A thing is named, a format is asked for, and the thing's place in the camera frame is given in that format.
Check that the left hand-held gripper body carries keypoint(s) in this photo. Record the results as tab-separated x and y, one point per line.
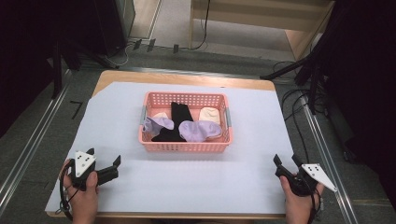
82	163

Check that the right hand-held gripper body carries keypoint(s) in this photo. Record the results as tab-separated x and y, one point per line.
314	172

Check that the small purple sock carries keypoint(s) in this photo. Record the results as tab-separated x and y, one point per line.
155	126

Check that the small cream sock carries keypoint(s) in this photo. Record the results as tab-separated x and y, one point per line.
160	115

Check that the pink plastic basket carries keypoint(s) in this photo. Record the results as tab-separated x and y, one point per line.
186	146

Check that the black sock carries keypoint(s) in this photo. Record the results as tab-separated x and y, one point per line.
180	113

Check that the large cream sock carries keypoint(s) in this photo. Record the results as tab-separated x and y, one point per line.
209	115

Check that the large purple sock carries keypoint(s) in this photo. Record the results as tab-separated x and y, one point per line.
200	130

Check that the person's right hand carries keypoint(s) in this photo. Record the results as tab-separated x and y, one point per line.
300	208

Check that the person's left hand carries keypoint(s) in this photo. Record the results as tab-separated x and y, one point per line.
83	203

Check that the white table sheet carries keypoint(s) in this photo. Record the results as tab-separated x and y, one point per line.
186	183

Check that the black tripod stand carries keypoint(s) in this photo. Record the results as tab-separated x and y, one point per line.
306	67

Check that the dark cabinet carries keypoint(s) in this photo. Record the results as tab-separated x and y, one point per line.
115	21

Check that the light wooden shelf unit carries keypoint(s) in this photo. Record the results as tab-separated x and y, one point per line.
264	14

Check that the long aluminium floor rail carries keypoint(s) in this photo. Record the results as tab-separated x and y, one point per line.
31	146
330	168

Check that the black stand post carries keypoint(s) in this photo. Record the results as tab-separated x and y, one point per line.
57	71

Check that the short aluminium floor rail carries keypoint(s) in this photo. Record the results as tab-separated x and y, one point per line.
186	72

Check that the small black floor bracket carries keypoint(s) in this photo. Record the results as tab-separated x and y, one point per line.
137	44
176	48
151	45

